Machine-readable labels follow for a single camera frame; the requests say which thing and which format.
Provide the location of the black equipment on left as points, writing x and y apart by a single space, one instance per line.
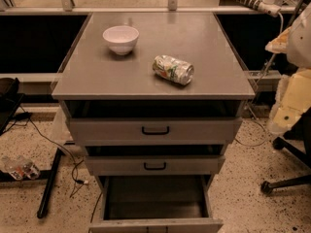
10 100

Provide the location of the grey bottom drawer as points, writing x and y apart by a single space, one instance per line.
155 204

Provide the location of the grey top drawer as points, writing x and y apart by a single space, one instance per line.
153 131

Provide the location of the clear plastic bottle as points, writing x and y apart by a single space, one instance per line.
21 167

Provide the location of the grey middle drawer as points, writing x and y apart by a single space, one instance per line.
154 165

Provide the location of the grey drawer cabinet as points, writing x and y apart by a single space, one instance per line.
97 83

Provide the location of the black floor stand bar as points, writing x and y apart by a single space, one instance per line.
48 176

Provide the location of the crushed soda can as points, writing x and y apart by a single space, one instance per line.
173 69

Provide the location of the white ceramic bowl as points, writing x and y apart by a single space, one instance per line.
121 39

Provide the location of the grey drawer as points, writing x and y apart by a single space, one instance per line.
154 165
153 131
155 204

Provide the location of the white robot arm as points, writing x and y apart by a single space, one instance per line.
293 96

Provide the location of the white power strip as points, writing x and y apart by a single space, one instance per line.
264 6

